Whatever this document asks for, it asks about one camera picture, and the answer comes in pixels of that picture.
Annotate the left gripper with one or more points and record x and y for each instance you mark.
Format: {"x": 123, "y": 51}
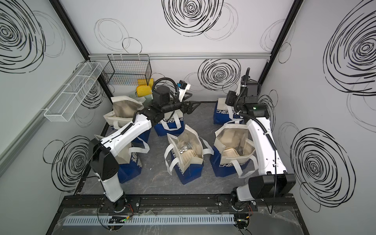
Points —
{"x": 188, "y": 110}

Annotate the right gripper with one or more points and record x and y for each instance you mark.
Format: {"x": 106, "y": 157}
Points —
{"x": 230, "y": 95}

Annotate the takeout bag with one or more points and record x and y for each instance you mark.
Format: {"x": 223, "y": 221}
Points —
{"x": 172, "y": 123}
{"x": 124, "y": 109}
{"x": 225, "y": 114}
{"x": 125, "y": 165}
{"x": 234, "y": 152}
{"x": 185, "y": 155}

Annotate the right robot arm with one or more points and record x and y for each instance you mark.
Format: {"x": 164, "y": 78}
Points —
{"x": 273, "y": 179}

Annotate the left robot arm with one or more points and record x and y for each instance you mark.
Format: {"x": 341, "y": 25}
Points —
{"x": 168, "y": 96}

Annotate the black wire basket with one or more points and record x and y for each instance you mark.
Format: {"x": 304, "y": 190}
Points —
{"x": 127, "y": 70}

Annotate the grey cable duct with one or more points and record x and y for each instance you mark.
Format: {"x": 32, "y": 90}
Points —
{"x": 109, "y": 221}

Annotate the white wire shelf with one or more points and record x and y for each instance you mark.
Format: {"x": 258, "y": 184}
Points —
{"x": 74, "y": 92}

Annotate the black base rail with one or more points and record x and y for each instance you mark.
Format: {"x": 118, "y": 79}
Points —
{"x": 141, "y": 202}

